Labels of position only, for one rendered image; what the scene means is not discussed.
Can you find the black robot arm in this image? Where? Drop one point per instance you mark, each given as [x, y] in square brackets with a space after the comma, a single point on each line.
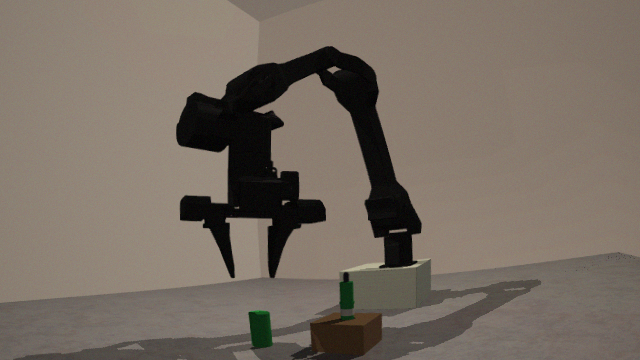
[212, 124]

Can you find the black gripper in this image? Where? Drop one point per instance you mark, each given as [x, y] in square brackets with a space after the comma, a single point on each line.
[199, 208]

